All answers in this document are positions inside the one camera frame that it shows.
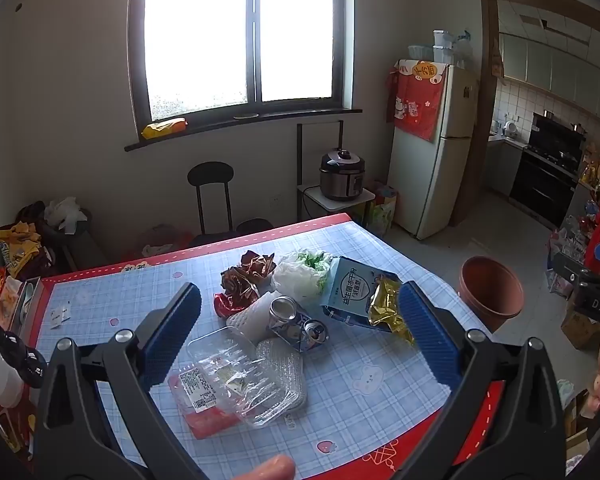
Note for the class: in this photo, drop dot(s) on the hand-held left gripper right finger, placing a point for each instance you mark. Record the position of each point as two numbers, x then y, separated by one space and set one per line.
427 335

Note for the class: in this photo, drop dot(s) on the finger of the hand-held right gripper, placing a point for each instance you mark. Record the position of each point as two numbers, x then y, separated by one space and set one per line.
570 275

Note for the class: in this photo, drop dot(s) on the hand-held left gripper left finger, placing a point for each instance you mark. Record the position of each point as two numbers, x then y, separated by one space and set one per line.
172 330

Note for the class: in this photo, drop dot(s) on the gold foil wrapper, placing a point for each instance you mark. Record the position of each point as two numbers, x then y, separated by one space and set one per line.
387 305

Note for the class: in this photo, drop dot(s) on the terracotta plastic bin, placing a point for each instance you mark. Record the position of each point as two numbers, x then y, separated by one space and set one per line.
480 317

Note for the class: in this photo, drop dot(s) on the crushed red drink can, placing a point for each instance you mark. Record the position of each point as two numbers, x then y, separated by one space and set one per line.
225 306

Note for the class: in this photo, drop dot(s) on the clear plastic clamshell container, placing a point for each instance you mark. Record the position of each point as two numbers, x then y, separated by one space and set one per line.
240 360

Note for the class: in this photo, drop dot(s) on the white foam fruit net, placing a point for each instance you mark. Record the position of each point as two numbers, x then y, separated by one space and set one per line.
252 317

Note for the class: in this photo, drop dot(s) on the blue cardboard box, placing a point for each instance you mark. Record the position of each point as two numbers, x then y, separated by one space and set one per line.
350 285

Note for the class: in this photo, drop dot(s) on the red foam tray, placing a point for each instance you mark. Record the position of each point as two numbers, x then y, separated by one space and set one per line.
207 422

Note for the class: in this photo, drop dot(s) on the crushed blue drink can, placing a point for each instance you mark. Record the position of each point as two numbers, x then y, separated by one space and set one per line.
295 330

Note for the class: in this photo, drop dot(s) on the white plastic bag with greens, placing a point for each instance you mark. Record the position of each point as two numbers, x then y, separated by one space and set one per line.
295 277

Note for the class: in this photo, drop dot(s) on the person's left hand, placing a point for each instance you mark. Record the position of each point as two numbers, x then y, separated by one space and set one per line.
275 469

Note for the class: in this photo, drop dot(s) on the pink plastic bag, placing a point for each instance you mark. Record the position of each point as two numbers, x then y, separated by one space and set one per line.
165 245

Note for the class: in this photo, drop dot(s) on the blue plaid tablecloth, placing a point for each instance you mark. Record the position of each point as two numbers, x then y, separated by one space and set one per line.
380 410

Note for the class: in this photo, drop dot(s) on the black integrated stove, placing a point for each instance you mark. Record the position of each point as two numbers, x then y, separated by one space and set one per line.
545 180

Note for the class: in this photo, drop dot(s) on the small white sachet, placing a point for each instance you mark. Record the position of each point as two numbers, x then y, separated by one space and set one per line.
66 307
56 318

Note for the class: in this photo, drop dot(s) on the colourful gift bag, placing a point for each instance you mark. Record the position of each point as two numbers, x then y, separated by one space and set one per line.
380 212

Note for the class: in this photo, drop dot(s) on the metal tray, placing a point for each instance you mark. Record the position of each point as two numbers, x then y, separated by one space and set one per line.
28 305

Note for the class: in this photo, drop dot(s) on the black gourd-shaped bottle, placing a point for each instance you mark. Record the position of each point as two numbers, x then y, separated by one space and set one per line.
27 360

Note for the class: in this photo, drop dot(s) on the white fridge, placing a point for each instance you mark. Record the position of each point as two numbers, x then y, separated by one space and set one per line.
430 185

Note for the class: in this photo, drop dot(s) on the white side table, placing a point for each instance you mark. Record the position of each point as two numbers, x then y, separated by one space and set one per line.
340 206

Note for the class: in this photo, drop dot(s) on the white kettle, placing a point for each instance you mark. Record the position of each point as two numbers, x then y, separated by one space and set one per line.
510 129

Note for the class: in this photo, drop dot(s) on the crumpled white plastic bag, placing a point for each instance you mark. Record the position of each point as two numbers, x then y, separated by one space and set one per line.
65 212

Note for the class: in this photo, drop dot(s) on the black round-back chair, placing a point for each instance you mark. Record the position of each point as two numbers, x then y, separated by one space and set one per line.
211 174

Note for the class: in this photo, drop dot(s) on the pile of snack packets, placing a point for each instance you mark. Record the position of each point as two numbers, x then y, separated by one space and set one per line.
20 250

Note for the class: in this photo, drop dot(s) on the electric pressure cooker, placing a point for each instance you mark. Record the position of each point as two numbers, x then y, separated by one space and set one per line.
342 177

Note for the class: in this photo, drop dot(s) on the white cap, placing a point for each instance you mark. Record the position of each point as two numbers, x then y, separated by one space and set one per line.
0 380

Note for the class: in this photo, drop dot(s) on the yellow snack packet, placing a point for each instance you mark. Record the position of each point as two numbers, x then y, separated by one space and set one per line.
162 129

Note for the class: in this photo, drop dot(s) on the small white dish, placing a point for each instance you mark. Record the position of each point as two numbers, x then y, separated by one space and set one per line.
245 116

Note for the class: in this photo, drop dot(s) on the red printed cloth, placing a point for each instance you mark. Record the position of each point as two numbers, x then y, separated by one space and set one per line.
415 105

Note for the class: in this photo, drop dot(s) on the dark window sill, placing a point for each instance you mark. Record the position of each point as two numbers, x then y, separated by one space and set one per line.
280 122

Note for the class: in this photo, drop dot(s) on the plastic containers on fridge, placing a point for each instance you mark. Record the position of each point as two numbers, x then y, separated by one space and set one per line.
442 47

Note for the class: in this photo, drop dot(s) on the window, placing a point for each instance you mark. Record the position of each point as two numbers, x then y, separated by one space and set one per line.
250 35

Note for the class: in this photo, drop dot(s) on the kitchen wall cabinets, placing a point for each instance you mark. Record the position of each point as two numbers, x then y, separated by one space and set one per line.
555 70

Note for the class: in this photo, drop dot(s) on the folded metal frame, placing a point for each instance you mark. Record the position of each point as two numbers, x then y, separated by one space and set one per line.
299 160

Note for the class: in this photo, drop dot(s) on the wooden door frame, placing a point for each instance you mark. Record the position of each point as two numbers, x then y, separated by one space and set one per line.
487 60

